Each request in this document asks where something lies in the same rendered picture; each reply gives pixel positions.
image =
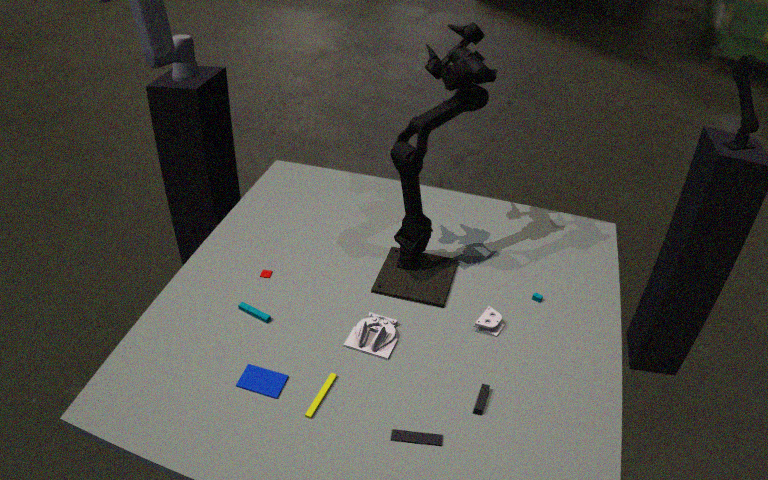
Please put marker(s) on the blue flat rectangular plate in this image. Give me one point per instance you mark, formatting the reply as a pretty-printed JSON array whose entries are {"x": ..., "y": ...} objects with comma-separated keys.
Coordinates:
[{"x": 262, "y": 381}]

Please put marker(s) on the teal rectangular bar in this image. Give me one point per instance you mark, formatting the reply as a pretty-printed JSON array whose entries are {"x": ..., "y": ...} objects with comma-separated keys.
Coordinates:
[{"x": 254, "y": 312}]

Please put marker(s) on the yellow flat bar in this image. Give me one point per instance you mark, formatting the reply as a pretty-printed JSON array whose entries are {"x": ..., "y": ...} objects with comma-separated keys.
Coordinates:
[{"x": 322, "y": 392}]

